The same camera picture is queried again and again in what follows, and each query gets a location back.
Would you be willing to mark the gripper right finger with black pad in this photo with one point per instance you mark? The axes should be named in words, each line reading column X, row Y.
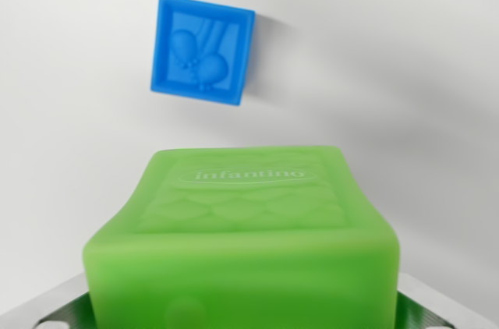
column 436, row 305

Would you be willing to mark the green soft toy cube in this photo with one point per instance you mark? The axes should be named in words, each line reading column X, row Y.
column 241, row 243

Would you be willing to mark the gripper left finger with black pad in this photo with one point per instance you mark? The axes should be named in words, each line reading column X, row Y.
column 58, row 301

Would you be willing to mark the blue soft toy cube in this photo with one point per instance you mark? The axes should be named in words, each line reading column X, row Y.
column 202, row 48

